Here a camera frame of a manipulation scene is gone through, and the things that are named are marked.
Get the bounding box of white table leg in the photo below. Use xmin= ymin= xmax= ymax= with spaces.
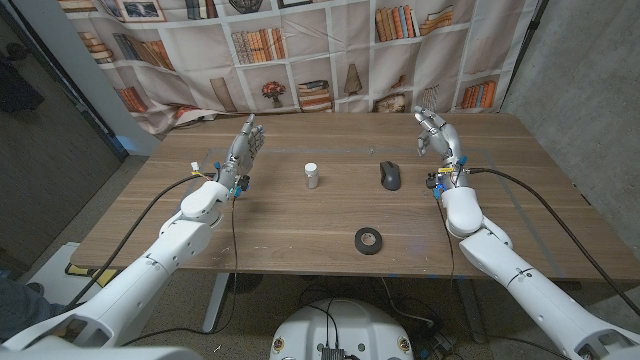
xmin=202 ymin=272 xmax=231 ymax=334

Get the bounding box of grey table leg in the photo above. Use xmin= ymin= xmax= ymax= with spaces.
xmin=455 ymin=278 xmax=487 ymax=345

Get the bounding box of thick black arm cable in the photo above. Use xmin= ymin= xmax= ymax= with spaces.
xmin=466 ymin=167 xmax=640 ymax=317
xmin=67 ymin=171 xmax=219 ymax=309

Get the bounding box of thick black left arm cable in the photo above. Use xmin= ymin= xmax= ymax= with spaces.
xmin=67 ymin=171 xmax=219 ymax=309

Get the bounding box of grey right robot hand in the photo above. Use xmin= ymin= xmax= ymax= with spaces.
xmin=413 ymin=105 xmax=470 ymax=190

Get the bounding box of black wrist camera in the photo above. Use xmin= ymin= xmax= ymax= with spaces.
xmin=426 ymin=172 xmax=446 ymax=200
xmin=232 ymin=173 xmax=251 ymax=199

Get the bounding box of black computer mouse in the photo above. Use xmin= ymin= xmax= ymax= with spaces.
xmin=378 ymin=160 xmax=403 ymax=192

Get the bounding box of small white bottle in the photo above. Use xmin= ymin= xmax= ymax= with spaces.
xmin=303 ymin=162 xmax=320 ymax=190

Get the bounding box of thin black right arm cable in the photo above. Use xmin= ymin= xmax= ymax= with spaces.
xmin=434 ymin=197 xmax=459 ymax=301

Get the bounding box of person in blue jeans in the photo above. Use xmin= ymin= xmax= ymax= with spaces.
xmin=0 ymin=277 xmax=69 ymax=344

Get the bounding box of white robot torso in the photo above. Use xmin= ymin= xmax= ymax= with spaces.
xmin=268 ymin=298 xmax=415 ymax=360

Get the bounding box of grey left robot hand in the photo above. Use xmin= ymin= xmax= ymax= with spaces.
xmin=215 ymin=113 xmax=266 ymax=191

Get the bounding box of printed bookshelf backdrop cloth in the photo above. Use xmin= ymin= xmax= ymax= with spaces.
xmin=57 ymin=0 xmax=544 ymax=136

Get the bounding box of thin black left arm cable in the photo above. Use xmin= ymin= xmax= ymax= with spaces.
xmin=122 ymin=194 xmax=240 ymax=347

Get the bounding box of black tape roll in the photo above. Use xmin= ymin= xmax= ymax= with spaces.
xmin=354 ymin=226 xmax=384 ymax=256

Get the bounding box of yellow floor marker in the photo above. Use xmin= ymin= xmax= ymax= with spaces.
xmin=64 ymin=263 xmax=119 ymax=289

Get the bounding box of white floor board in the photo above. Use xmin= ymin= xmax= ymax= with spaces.
xmin=27 ymin=242 xmax=109 ymax=306

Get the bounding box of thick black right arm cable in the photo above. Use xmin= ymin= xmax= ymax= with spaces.
xmin=466 ymin=167 xmax=640 ymax=317

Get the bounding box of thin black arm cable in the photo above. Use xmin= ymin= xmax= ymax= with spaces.
xmin=434 ymin=197 xmax=459 ymax=301
xmin=122 ymin=194 xmax=240 ymax=347

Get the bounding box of black backdrop stand pole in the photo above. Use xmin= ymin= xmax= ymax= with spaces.
xmin=499 ymin=0 xmax=550 ymax=109

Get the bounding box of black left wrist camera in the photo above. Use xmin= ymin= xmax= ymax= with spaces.
xmin=232 ymin=173 xmax=251 ymax=199

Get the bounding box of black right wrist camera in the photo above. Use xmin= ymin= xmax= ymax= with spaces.
xmin=426 ymin=172 xmax=446 ymax=200

